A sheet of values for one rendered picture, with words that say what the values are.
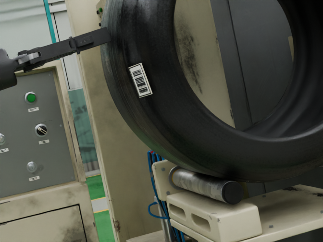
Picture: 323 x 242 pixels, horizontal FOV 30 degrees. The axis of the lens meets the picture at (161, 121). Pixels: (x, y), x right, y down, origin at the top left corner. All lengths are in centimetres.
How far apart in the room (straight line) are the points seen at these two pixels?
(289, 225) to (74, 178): 79
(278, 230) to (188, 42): 56
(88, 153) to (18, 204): 853
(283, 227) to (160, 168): 38
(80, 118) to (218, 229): 914
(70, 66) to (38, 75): 854
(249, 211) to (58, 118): 81
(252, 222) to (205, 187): 13
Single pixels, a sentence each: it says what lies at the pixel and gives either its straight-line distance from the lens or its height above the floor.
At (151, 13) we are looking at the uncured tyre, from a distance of 111.
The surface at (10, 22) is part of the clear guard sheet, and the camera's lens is 182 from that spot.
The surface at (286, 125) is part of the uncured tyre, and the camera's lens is 151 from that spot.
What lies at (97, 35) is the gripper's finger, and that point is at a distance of 120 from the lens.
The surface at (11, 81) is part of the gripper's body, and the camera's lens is 116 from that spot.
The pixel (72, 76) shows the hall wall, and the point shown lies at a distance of 1035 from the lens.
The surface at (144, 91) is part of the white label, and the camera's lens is 111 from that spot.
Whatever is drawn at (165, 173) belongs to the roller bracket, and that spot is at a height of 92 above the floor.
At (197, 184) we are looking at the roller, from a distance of 131.
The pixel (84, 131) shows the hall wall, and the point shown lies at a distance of 1028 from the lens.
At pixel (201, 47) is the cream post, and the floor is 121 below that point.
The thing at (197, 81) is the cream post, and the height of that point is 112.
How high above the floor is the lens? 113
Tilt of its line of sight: 3 degrees down
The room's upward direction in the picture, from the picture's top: 12 degrees counter-clockwise
